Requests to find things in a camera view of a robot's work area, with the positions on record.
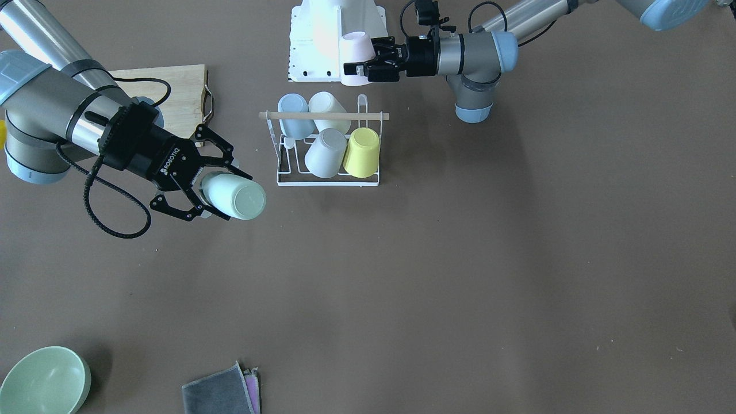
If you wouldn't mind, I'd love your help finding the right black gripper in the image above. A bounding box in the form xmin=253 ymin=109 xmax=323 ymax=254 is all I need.
xmin=99 ymin=103 xmax=253 ymax=222

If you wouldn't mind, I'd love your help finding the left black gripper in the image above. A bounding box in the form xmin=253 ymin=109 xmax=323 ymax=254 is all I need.
xmin=344 ymin=36 xmax=439 ymax=82

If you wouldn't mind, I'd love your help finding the pink cup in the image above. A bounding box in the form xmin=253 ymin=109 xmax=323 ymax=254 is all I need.
xmin=339 ymin=31 xmax=375 ymax=87

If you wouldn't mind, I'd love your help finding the green cup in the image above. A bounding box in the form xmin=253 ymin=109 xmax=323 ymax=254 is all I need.
xmin=200 ymin=172 xmax=266 ymax=220

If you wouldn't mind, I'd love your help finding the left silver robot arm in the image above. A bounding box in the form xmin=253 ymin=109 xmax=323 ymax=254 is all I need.
xmin=343 ymin=1 xmax=580 ymax=123

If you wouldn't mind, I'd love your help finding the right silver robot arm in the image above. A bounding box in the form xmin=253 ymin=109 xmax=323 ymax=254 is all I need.
xmin=2 ymin=1 xmax=266 ymax=222

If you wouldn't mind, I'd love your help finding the white cup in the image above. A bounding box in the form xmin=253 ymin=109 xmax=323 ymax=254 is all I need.
xmin=308 ymin=91 xmax=352 ymax=135

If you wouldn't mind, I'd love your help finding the yellow cup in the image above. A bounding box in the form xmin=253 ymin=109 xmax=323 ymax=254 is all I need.
xmin=343 ymin=128 xmax=381 ymax=178

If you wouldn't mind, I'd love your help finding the blue cup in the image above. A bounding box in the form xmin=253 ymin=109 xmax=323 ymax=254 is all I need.
xmin=278 ymin=93 xmax=317 ymax=140

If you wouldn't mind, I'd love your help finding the grey cup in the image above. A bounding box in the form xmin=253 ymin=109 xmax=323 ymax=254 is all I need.
xmin=305 ymin=128 xmax=347 ymax=179

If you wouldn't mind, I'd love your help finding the bamboo cutting board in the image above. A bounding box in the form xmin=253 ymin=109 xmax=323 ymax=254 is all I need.
xmin=110 ymin=64 xmax=208 ymax=139

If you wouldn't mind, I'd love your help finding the grey folded cloth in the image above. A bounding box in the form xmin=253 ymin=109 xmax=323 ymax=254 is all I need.
xmin=182 ymin=362 xmax=262 ymax=413

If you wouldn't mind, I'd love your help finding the green bowl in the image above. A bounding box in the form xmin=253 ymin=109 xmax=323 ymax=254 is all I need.
xmin=1 ymin=346 xmax=91 ymax=413

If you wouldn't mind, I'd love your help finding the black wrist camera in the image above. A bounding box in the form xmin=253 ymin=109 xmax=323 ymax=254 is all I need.
xmin=413 ymin=1 xmax=457 ymax=32

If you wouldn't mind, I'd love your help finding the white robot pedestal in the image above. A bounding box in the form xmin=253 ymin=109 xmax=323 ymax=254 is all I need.
xmin=287 ymin=1 xmax=388 ymax=82

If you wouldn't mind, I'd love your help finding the white wire cup holder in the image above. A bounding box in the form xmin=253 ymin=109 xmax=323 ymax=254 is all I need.
xmin=259 ymin=92 xmax=390 ymax=187

